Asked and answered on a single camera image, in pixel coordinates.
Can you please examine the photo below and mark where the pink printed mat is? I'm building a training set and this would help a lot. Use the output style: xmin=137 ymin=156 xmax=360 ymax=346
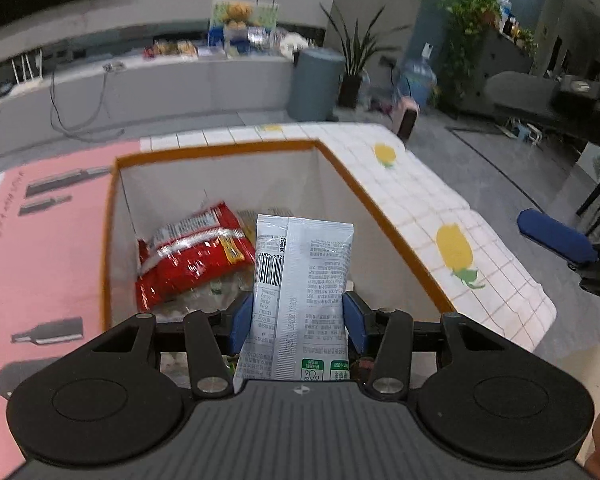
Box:
xmin=0 ymin=140 xmax=146 ymax=480

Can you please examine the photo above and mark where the dark grey sofa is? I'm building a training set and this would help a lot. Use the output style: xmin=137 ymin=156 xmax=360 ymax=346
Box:
xmin=482 ymin=70 xmax=600 ymax=146

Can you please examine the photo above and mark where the blue water jug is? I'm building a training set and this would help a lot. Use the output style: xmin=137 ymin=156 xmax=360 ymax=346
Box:
xmin=397 ymin=57 xmax=438 ymax=108

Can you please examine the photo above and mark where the green white gift box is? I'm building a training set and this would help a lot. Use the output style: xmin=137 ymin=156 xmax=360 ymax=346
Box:
xmin=211 ymin=0 xmax=280 ymax=48

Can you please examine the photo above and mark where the grey storage cabinet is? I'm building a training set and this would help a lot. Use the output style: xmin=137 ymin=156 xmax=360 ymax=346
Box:
xmin=472 ymin=25 xmax=536 ymax=111

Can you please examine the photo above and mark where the long-leaf plant in dark pot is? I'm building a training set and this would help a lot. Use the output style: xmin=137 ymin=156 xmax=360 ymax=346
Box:
xmin=320 ymin=2 xmax=411 ymax=108

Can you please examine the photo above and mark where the small plastic stool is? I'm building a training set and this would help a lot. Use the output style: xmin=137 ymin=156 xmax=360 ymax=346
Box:
xmin=500 ymin=117 xmax=546 ymax=148

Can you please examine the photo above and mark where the white router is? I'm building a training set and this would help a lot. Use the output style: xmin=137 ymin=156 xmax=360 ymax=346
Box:
xmin=7 ymin=50 xmax=46 ymax=92

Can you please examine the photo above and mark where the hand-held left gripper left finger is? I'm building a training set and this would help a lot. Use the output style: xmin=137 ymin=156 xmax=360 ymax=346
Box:
xmin=91 ymin=293 xmax=256 ymax=398

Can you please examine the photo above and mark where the brown teddy bear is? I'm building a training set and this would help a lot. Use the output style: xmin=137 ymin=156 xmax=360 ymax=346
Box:
xmin=225 ymin=2 xmax=253 ymax=31

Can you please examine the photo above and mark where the red snack bag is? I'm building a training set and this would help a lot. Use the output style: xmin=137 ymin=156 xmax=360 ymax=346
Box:
xmin=135 ymin=201 xmax=257 ymax=313

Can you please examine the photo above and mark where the orange cardboard box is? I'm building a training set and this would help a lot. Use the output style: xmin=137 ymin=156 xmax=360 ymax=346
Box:
xmin=100 ymin=137 xmax=456 ymax=341

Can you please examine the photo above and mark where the white television console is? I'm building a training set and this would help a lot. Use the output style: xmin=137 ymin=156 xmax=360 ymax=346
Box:
xmin=0 ymin=45 xmax=306 ymax=166

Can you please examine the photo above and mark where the grey blue trash bin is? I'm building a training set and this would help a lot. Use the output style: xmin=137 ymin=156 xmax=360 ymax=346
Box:
xmin=287 ymin=47 xmax=346 ymax=122

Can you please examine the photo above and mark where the clear nut snack packet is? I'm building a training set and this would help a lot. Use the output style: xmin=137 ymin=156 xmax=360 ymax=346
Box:
xmin=155 ymin=280 xmax=251 ymax=323

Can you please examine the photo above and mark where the white round fan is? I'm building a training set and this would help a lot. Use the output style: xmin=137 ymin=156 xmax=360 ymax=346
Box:
xmin=280 ymin=32 xmax=308 ymax=56

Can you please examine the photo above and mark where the pale blue snack packet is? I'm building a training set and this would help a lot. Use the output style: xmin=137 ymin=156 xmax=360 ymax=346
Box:
xmin=232 ymin=214 xmax=355 ymax=395

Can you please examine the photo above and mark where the pink space heater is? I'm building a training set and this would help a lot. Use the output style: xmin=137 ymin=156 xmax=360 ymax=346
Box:
xmin=390 ymin=97 xmax=421 ymax=141

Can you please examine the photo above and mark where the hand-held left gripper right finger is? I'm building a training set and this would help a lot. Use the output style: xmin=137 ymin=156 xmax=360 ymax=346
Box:
xmin=342 ymin=291 xmax=507 ymax=402

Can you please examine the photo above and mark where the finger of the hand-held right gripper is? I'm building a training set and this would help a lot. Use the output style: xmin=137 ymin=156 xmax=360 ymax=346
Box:
xmin=517 ymin=208 xmax=600 ymax=306

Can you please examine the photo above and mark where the black power cable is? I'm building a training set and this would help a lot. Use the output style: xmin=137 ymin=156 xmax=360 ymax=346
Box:
xmin=49 ymin=62 xmax=126 ymax=141

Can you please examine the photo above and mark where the pile of wrapped candies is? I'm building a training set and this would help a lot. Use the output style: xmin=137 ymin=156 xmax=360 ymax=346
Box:
xmin=145 ymin=40 xmax=198 ymax=58

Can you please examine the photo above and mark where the bushy leafy green plant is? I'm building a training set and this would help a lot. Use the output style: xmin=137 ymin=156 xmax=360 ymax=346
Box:
xmin=437 ymin=0 xmax=503 ymax=116

